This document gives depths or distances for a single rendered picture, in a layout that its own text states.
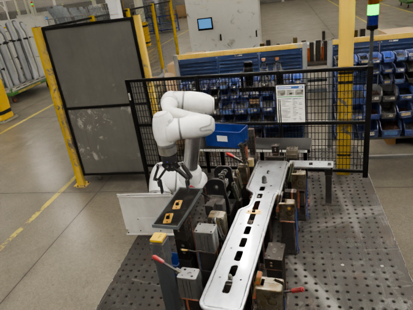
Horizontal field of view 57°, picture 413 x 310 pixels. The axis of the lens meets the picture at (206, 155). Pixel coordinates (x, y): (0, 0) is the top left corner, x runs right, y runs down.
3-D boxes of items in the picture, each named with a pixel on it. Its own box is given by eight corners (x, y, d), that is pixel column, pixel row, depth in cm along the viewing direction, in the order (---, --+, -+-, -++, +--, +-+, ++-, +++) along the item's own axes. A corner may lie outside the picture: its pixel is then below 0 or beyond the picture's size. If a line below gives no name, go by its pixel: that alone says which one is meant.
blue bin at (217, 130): (241, 148, 286) (239, 132, 280) (205, 145, 300) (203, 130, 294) (249, 139, 299) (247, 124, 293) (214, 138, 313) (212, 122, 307)
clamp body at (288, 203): (298, 258, 216) (297, 206, 202) (277, 255, 220) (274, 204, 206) (300, 247, 224) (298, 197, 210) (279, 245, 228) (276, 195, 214)
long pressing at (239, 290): (249, 317, 146) (248, 314, 146) (194, 309, 154) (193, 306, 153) (289, 161, 265) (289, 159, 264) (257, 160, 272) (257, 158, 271)
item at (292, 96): (306, 123, 284) (305, 82, 272) (276, 123, 292) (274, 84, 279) (306, 122, 286) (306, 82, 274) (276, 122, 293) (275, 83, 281)
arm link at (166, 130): (154, 148, 177) (182, 144, 177) (148, 117, 171) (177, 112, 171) (156, 139, 187) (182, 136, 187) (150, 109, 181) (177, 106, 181)
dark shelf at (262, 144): (310, 153, 270) (310, 149, 269) (192, 151, 299) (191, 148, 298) (311, 141, 289) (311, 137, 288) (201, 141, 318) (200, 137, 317)
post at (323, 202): (337, 205, 259) (337, 168, 247) (319, 205, 262) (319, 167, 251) (337, 200, 264) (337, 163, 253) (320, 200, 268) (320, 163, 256)
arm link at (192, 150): (175, 182, 278) (205, 184, 280) (174, 197, 265) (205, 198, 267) (182, 85, 235) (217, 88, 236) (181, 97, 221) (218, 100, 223)
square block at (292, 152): (298, 195, 277) (297, 150, 263) (287, 195, 280) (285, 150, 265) (299, 190, 284) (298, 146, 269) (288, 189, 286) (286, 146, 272)
